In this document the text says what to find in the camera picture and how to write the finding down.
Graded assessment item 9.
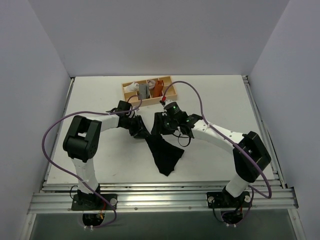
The black underwear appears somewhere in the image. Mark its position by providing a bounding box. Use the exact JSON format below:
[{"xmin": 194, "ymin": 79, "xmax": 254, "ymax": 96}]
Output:
[{"xmin": 145, "ymin": 135, "xmax": 185, "ymax": 177}]

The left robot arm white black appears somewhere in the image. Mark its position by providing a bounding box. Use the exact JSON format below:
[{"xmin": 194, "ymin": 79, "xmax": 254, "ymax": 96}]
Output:
[{"xmin": 62, "ymin": 100, "xmax": 150, "ymax": 210}]

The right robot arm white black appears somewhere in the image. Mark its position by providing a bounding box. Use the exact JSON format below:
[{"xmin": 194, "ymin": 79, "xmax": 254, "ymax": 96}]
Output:
[{"xmin": 151, "ymin": 101, "xmax": 271, "ymax": 207}]

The orange rolled cloth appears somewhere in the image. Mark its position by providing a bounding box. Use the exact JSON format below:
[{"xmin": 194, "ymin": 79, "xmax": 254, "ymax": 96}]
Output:
[{"xmin": 152, "ymin": 79, "xmax": 164, "ymax": 98}]

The wooden compartment tray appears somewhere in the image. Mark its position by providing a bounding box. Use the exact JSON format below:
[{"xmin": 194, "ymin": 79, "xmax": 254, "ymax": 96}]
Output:
[{"xmin": 121, "ymin": 76, "xmax": 178, "ymax": 107}]

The grey rolled cloth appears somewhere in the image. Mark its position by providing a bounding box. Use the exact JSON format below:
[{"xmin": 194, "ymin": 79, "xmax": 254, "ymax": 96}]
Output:
[{"xmin": 138, "ymin": 84, "xmax": 150, "ymax": 100}]

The pale patterned rolled cloth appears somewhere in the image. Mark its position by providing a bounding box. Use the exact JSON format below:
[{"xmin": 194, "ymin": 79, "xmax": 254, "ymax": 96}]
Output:
[{"xmin": 146, "ymin": 79, "xmax": 157, "ymax": 90}]

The white rolled cloth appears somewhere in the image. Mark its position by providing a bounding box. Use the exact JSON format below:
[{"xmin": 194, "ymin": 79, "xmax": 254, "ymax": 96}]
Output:
[{"xmin": 123, "ymin": 81, "xmax": 139, "ymax": 93}]

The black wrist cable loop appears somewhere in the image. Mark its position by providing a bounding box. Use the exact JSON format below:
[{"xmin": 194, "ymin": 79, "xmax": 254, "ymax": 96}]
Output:
[{"xmin": 177, "ymin": 129, "xmax": 195, "ymax": 148}]

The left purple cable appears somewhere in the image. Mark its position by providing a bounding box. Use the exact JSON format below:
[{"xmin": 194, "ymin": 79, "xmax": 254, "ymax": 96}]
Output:
[{"xmin": 41, "ymin": 96, "xmax": 143, "ymax": 229}]

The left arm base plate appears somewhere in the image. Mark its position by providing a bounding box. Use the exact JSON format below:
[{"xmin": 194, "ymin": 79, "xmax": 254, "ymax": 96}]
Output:
[{"xmin": 71, "ymin": 193, "xmax": 118, "ymax": 211}]

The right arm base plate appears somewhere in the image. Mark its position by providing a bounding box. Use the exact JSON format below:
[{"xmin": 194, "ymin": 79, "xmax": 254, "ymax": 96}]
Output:
[{"xmin": 206, "ymin": 191, "xmax": 251, "ymax": 209}]

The aluminium frame rail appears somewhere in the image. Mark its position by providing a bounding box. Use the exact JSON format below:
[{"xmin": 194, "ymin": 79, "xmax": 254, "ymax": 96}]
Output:
[{"xmin": 28, "ymin": 180, "xmax": 299, "ymax": 214}]

